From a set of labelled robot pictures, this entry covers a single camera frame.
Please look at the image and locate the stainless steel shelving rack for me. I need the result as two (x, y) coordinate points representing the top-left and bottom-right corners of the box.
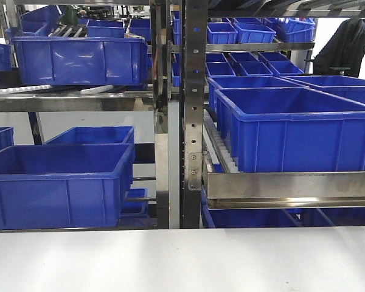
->
(0, 1), (365, 229)

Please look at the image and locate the blue bin behind front right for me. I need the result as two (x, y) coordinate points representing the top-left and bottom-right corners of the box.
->
(207, 76), (303, 112)

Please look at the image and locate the blue bin behind lower left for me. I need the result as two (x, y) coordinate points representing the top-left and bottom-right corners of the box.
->
(46, 126), (134, 144)

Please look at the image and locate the small blue bin middle shelf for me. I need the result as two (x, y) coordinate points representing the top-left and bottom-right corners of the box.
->
(237, 61), (273, 77)

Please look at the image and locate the small blue bin shelf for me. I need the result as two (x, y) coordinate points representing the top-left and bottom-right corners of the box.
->
(237, 61), (273, 77)
(207, 23), (237, 44)

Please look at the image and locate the large blue bin front right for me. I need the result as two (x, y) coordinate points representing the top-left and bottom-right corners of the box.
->
(215, 87), (365, 173)

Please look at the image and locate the large blue bin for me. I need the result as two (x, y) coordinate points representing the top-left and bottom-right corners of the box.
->
(0, 144), (134, 230)
(13, 36), (148, 86)
(215, 87), (365, 173)

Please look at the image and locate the small blue bin upper shelf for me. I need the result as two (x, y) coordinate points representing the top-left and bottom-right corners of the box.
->
(207, 23), (237, 44)

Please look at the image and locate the blue bin bottom right shelf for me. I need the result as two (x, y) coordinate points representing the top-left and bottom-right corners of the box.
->
(201, 205), (302, 228)

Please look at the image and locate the small blue bin upper middle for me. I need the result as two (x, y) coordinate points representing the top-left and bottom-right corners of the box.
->
(234, 23), (276, 43)

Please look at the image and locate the small blue bin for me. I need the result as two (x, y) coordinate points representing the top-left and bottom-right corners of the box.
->
(275, 18), (316, 43)
(234, 23), (276, 43)

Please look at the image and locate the large blue bin lower left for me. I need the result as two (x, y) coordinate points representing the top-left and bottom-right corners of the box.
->
(0, 144), (134, 230)

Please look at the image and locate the small blue bin upper right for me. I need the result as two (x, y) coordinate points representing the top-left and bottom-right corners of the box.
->
(275, 18), (316, 43)

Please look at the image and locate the large blue bin upper left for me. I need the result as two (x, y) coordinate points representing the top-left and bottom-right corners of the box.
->
(13, 36), (148, 86)

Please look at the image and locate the black jacket on chair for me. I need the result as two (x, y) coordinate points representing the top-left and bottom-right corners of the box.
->
(313, 18), (365, 78)

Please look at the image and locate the blue bin far right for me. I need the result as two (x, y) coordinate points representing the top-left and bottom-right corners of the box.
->
(282, 75), (365, 104)

